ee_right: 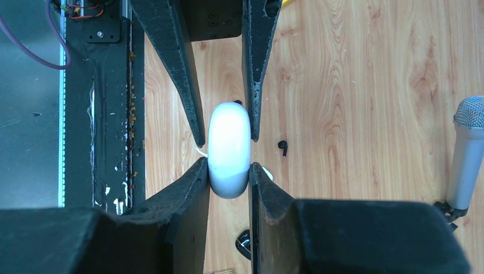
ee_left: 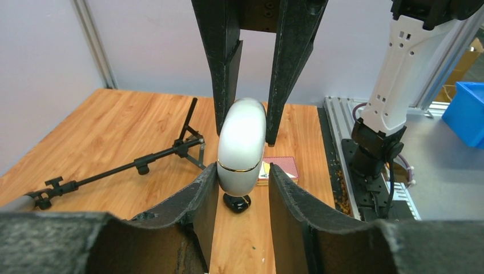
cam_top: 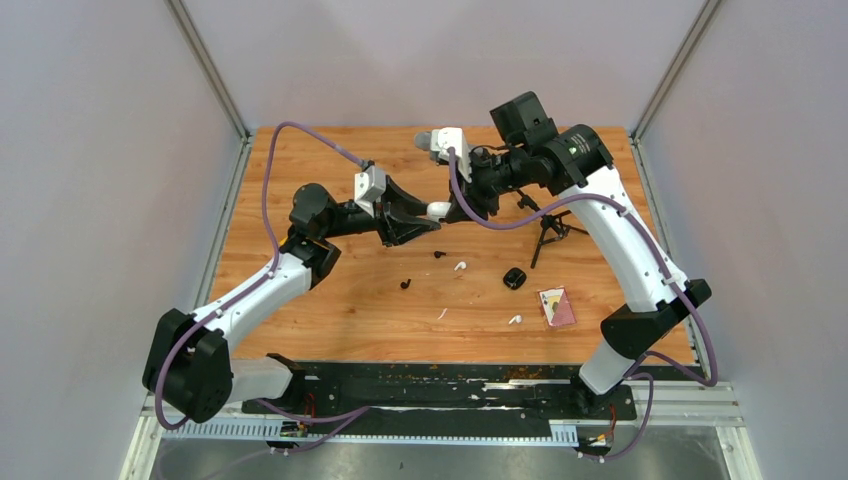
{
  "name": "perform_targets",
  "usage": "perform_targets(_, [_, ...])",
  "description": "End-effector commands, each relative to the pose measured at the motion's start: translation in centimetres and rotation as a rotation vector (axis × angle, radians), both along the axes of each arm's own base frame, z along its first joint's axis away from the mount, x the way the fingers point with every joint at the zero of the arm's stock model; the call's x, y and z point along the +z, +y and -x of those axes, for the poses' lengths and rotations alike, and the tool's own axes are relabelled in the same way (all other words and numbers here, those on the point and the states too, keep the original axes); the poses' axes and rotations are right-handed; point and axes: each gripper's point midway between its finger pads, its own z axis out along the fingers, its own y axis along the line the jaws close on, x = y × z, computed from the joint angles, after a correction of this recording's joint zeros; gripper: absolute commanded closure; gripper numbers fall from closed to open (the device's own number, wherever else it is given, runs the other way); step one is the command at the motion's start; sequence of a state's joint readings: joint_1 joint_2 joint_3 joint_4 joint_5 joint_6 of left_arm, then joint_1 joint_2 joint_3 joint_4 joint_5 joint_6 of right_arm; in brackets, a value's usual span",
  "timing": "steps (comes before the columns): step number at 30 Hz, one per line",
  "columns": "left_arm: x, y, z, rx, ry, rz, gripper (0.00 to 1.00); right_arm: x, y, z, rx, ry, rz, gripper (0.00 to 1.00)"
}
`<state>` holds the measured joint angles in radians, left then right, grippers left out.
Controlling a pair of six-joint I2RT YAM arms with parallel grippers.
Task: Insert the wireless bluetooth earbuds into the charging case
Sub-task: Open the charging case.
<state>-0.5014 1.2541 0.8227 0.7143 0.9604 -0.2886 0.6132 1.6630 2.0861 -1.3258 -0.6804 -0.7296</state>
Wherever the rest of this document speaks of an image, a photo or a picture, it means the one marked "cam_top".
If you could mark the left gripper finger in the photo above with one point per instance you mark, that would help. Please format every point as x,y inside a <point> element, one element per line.
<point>401,231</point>
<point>397,200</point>

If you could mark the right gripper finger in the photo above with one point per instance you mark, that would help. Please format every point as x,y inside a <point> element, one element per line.
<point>474,158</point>
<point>484,208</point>

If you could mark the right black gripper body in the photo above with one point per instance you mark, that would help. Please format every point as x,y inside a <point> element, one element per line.
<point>508,175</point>

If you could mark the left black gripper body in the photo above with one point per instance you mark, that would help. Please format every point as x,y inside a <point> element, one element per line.
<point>355,219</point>

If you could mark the white earbud charging case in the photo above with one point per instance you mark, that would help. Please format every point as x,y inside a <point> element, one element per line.
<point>438,211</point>

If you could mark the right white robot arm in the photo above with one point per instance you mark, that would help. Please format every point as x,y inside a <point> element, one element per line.
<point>577,168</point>

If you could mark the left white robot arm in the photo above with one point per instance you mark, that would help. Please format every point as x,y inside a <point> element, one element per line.
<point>189,365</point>

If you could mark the black earbud charging case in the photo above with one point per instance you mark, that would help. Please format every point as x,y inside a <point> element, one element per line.
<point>514,278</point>

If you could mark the grey microphone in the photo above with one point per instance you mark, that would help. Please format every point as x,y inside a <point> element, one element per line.
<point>423,140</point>

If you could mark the playing card box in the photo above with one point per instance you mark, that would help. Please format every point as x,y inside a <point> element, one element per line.
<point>556,308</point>

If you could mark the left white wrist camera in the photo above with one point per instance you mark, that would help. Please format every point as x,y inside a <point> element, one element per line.
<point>369,186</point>

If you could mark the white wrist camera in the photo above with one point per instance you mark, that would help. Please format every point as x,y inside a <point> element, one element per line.
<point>369,186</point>
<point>444,139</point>

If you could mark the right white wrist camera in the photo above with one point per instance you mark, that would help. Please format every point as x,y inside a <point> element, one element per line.
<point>444,139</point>

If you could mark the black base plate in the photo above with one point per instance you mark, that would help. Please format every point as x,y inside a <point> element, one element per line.
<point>462,399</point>

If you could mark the slotted cable duct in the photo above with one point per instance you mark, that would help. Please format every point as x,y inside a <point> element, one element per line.
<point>276,431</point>

